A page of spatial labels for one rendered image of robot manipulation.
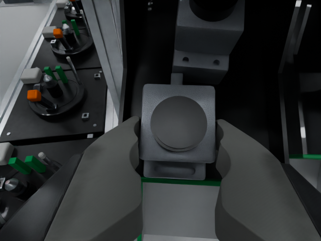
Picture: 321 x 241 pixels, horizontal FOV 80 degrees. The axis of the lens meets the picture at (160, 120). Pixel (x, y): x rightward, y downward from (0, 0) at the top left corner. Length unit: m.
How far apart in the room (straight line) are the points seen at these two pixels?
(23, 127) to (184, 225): 0.43
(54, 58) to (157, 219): 0.59
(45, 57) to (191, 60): 0.65
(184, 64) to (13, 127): 0.49
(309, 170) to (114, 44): 0.34
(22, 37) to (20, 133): 0.70
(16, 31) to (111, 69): 1.07
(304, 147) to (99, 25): 0.19
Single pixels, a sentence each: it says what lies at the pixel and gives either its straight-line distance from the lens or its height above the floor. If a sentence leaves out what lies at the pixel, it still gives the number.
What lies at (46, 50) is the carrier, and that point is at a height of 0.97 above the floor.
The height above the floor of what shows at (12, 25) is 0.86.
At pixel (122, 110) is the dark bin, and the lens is 0.16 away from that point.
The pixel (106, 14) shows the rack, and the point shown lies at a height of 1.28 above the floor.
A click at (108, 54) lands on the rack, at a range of 0.20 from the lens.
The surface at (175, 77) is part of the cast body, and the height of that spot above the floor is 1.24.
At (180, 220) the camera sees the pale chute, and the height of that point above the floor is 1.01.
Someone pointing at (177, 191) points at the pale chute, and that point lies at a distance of 0.32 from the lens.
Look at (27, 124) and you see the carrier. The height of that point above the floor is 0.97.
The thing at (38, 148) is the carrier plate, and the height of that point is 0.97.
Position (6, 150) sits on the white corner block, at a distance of 0.53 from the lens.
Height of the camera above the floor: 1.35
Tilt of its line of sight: 53 degrees down
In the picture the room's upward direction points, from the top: 1 degrees counter-clockwise
